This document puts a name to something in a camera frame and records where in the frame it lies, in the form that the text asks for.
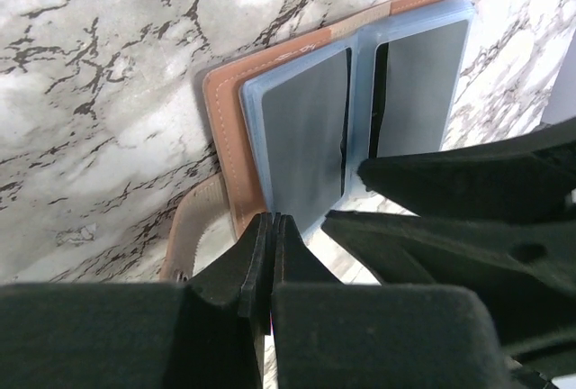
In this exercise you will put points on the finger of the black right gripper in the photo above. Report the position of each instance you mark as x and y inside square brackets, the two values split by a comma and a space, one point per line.
[523, 180]
[524, 274]

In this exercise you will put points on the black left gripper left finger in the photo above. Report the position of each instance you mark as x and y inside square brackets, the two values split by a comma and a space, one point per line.
[206, 332]

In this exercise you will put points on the tan leather card holder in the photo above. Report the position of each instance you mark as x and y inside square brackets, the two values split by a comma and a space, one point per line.
[235, 192]

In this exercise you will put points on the dark credit card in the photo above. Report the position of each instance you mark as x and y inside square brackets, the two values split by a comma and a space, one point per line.
[413, 90]

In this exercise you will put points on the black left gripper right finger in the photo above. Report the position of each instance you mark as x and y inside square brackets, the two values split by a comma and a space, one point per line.
[331, 335]

